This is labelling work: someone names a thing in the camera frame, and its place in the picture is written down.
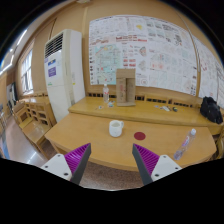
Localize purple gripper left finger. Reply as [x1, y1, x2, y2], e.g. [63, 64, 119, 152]
[42, 143, 91, 185]

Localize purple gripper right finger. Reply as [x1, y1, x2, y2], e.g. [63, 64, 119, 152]
[132, 144, 181, 185]

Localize clear plastic water bottle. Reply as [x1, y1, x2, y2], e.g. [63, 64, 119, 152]
[173, 129, 196, 160]

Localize upright water bottle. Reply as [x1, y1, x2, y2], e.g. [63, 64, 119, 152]
[103, 84, 109, 103]

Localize red round coaster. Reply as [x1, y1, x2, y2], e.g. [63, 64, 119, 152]
[134, 132, 146, 140]

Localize white ceramic mug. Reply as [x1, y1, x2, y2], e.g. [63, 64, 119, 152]
[109, 120, 124, 137]

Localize wooden chair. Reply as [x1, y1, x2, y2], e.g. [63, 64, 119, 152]
[12, 99, 54, 158]

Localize small items on desk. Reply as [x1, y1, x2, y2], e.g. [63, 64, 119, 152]
[154, 105, 178, 112]

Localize small bottle cap object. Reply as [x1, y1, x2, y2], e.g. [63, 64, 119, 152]
[108, 102, 114, 108]

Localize black bag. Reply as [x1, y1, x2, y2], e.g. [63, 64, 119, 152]
[200, 97, 223, 124]

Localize brown cardboard box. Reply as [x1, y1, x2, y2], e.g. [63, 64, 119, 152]
[116, 69, 135, 106]

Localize white standing air conditioner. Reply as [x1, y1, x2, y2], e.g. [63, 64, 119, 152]
[44, 29, 85, 122]

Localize window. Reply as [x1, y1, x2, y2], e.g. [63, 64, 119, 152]
[21, 51, 33, 94]

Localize right wall poster board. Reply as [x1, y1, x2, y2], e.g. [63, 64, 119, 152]
[193, 37, 224, 109]

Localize large wall poster board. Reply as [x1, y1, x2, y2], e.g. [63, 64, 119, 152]
[89, 15, 197, 95]

